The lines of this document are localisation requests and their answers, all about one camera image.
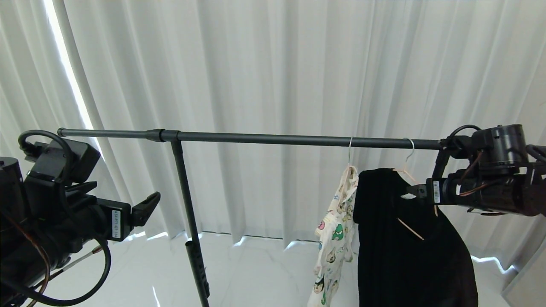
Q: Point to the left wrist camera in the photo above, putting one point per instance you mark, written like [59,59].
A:
[72,160]

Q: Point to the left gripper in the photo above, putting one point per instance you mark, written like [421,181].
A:
[111,221]

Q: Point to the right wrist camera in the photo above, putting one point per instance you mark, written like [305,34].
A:
[454,147]

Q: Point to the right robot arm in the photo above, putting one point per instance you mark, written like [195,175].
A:
[503,145]

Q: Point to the cream printed garment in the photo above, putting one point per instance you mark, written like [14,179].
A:
[337,234]

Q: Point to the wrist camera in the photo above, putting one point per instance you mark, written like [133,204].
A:
[72,160]
[454,147]

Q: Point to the white curtain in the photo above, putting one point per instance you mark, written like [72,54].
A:
[256,55]

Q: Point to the black garment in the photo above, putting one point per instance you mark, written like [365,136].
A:
[405,264]

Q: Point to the pink clothes hanger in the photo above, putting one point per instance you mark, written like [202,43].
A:
[410,147]
[349,149]

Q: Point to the black clothes rack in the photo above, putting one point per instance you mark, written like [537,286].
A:
[277,139]

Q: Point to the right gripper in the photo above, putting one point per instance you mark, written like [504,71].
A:
[482,194]

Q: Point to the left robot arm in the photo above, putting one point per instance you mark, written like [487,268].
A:
[17,238]

